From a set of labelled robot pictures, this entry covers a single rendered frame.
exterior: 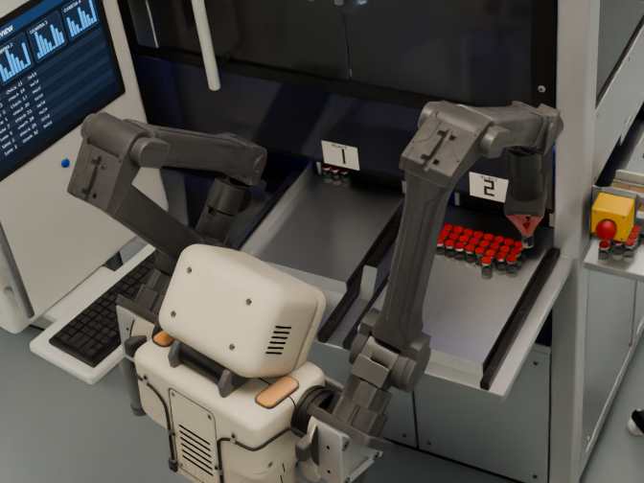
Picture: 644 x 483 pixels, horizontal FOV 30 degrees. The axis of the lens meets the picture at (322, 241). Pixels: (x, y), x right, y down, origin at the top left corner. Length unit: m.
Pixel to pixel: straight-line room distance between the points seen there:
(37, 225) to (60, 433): 1.10
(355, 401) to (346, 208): 0.95
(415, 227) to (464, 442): 1.51
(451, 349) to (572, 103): 0.52
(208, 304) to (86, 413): 1.82
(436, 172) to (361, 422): 0.41
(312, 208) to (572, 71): 0.73
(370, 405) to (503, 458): 1.32
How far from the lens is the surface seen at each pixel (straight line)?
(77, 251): 2.70
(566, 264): 2.50
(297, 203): 2.70
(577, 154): 2.35
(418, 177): 1.60
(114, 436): 3.50
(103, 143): 1.73
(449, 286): 2.46
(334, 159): 2.61
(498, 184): 2.46
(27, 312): 2.57
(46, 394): 3.69
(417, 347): 1.77
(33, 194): 2.55
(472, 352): 2.32
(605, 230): 2.39
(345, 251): 2.56
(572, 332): 2.66
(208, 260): 1.82
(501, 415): 2.95
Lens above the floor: 2.56
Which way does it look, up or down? 40 degrees down
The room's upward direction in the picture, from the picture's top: 8 degrees counter-clockwise
